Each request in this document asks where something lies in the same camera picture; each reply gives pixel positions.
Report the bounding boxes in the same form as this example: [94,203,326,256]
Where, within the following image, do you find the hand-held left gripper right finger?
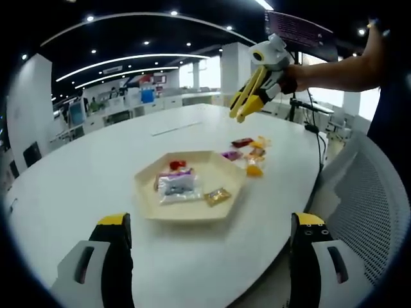
[288,211,370,308]

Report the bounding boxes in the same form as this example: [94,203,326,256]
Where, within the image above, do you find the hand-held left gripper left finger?
[51,212,134,308]

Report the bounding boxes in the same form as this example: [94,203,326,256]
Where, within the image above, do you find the orange red snack packet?
[245,147,267,161]

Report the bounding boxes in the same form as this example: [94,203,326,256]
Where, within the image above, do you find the beige hexagonal container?
[134,150,247,221]

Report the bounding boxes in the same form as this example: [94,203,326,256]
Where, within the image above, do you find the gold snack packet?
[204,188,232,208]

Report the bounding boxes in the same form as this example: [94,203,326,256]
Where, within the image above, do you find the clear dark cookie packet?
[157,175,205,206]

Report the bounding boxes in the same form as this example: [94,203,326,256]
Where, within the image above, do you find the person's right hand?
[279,65,302,96]

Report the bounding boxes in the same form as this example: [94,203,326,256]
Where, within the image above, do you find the white square pillar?
[220,42,258,110]
[6,54,54,167]

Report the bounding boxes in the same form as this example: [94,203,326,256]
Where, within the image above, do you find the dark monitor screen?
[265,10,338,62]

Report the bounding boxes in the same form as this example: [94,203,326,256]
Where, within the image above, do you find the white cabinet row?
[51,91,222,142]

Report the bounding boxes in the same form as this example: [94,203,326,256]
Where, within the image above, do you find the white mesh chair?
[316,130,411,286]

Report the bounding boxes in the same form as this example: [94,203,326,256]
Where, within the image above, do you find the light blue cabinet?
[69,102,86,128]

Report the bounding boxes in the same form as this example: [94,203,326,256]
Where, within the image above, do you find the black cable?
[303,88,327,173]

